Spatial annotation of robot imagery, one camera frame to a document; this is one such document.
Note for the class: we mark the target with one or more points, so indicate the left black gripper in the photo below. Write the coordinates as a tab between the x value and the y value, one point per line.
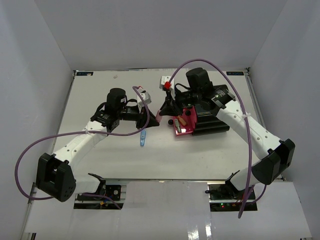
141	118

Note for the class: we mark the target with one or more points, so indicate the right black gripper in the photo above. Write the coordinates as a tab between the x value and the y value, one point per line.
169	109

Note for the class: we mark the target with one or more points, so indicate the blue correction tape pen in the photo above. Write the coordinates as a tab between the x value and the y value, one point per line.
143	134

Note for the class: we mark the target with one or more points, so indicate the green correction tape pen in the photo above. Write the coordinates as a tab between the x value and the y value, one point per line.
177	125

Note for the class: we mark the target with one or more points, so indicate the orange eraser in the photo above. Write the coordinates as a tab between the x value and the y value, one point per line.
181	120

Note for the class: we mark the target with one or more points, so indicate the black drawer organizer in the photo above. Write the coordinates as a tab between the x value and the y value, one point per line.
212	120

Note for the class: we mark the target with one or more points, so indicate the pink correction tape pen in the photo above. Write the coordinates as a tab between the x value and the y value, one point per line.
158	116

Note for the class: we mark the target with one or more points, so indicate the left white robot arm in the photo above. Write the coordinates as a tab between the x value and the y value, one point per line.
55	172

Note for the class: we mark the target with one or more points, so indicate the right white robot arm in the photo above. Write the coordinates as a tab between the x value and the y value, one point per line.
274	154

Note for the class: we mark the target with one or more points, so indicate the blue corner label right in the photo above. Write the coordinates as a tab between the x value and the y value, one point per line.
234	73

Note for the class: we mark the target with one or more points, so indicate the blue corner label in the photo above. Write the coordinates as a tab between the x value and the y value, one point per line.
84	73
234	73

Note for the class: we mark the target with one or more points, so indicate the blue corner label left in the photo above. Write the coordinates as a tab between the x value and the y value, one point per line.
84	73

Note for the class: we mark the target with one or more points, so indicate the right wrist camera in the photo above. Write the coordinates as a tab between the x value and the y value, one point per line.
167	84

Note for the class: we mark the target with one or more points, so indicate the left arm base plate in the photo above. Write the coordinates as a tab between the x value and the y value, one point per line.
111	191

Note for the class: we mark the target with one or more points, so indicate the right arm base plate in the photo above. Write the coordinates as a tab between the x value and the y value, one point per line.
224	192

